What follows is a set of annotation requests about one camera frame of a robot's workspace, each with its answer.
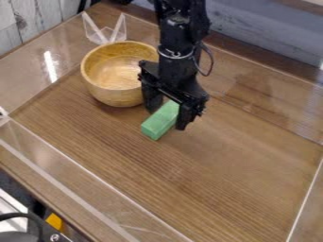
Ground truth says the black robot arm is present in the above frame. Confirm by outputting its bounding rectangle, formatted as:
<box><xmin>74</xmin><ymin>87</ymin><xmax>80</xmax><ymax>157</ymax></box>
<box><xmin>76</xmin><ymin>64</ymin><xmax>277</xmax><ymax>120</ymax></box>
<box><xmin>138</xmin><ymin>0</ymin><xmax>215</xmax><ymax>130</ymax></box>

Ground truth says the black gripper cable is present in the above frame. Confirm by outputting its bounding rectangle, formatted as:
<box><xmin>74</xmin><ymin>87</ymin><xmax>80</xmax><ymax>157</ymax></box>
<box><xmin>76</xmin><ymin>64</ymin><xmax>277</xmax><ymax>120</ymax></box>
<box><xmin>190</xmin><ymin>42</ymin><xmax>216</xmax><ymax>78</ymax></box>

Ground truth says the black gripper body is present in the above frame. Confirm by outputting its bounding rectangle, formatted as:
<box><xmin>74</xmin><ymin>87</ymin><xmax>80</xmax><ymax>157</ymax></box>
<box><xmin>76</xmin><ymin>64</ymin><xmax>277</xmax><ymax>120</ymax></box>
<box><xmin>138</xmin><ymin>48</ymin><xmax>209</xmax><ymax>113</ymax></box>

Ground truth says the green rectangular block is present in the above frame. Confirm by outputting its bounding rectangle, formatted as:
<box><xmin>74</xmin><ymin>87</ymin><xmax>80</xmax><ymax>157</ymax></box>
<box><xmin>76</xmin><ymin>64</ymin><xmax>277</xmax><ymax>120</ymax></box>
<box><xmin>141</xmin><ymin>100</ymin><xmax>178</xmax><ymax>141</ymax></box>

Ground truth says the clear acrylic corner bracket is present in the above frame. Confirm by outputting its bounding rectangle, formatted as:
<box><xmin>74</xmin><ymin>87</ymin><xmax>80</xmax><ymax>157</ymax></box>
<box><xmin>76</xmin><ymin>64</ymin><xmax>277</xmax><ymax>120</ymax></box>
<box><xmin>80</xmin><ymin>12</ymin><xmax>126</xmax><ymax>45</ymax></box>

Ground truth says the yellow label tag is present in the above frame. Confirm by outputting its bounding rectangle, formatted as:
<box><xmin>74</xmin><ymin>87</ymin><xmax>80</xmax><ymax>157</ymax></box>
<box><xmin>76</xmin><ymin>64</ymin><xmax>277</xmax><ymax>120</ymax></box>
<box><xmin>45</xmin><ymin>213</ymin><xmax>64</xmax><ymax>232</ymax></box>

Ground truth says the brown wooden bowl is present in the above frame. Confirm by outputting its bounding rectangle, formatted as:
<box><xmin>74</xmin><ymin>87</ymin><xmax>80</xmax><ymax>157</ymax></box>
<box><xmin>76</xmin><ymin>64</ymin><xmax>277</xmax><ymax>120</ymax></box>
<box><xmin>80</xmin><ymin>41</ymin><xmax>157</xmax><ymax>108</ymax></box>

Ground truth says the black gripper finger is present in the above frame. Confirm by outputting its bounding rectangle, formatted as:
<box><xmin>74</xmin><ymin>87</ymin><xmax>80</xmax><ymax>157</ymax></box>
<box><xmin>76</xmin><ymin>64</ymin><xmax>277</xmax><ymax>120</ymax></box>
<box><xmin>141</xmin><ymin>84</ymin><xmax>162</xmax><ymax>113</ymax></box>
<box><xmin>174</xmin><ymin>102</ymin><xmax>201</xmax><ymax>130</ymax></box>

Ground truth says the clear acrylic front wall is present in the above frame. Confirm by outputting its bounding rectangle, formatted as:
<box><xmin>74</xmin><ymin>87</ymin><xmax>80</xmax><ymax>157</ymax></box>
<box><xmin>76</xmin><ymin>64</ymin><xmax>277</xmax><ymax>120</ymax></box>
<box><xmin>0</xmin><ymin>107</ymin><xmax>193</xmax><ymax>242</ymax></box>

